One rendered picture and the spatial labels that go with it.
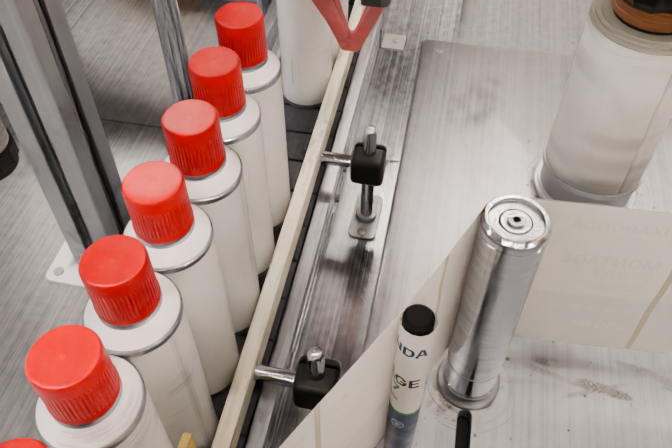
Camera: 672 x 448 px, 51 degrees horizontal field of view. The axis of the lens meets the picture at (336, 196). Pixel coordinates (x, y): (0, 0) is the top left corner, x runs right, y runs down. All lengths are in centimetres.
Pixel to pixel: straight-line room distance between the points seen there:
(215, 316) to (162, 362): 7
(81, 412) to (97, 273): 6
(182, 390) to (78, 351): 11
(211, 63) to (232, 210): 9
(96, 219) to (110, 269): 27
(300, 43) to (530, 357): 34
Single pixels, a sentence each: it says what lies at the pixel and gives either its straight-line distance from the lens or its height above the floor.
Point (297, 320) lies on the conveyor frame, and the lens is 56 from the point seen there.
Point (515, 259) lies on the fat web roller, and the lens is 38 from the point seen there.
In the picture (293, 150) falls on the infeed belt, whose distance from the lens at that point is 68.
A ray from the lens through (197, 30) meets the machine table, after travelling 93.
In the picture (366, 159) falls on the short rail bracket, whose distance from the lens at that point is 61.
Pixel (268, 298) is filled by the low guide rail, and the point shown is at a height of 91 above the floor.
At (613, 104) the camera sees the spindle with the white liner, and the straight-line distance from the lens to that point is 56.
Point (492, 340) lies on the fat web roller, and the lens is 45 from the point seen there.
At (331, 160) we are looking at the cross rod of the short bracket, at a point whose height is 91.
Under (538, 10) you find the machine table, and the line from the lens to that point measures 99.
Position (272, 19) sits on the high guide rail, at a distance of 70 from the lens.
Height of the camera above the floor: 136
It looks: 48 degrees down
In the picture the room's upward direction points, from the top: straight up
